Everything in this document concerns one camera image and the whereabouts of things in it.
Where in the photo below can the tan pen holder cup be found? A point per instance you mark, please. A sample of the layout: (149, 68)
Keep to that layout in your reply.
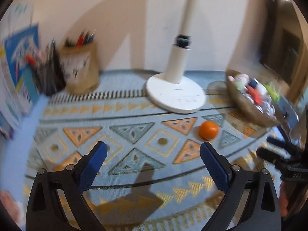
(79, 72)

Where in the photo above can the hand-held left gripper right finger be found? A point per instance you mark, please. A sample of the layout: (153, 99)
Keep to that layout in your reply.
(214, 166)

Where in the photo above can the white lamp stand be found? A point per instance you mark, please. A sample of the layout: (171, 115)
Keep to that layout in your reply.
(176, 96)

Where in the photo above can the red orange plush toy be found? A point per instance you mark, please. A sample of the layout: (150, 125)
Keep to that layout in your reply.
(253, 93)

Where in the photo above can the orange fruit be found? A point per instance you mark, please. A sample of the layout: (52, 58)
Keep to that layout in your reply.
(208, 130)

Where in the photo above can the person's right hand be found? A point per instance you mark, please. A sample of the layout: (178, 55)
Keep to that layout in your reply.
(284, 197)

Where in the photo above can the patterned blue table mat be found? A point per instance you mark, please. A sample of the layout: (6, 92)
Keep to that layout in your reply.
(144, 173)

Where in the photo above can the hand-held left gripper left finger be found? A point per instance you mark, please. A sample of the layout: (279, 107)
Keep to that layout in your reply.
(93, 163)

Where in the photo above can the wooden bowl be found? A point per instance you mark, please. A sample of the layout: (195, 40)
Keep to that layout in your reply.
(243, 108)

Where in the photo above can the bright green toy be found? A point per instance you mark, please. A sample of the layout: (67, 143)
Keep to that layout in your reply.
(273, 91)

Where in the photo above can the black pen holder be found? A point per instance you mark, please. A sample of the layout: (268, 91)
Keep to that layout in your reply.
(47, 77)

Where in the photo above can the bunch of pens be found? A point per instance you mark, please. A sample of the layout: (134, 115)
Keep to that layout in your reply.
(83, 37)

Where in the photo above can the black clip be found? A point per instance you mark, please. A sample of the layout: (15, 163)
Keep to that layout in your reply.
(182, 41)

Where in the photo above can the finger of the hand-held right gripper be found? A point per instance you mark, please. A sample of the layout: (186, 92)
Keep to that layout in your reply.
(274, 140)
(269, 154)

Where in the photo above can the blue box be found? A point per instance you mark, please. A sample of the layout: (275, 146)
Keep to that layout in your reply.
(288, 108)

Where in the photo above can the pink blurred object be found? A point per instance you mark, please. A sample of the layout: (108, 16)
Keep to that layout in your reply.
(8, 207)

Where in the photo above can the pile of crumpled papers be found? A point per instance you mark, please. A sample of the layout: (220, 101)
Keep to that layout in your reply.
(264, 105)

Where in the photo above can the dark wooden frame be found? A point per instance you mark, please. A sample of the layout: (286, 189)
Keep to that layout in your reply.
(284, 53)

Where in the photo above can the pink and white plush toy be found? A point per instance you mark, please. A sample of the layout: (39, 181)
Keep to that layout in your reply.
(232, 78)

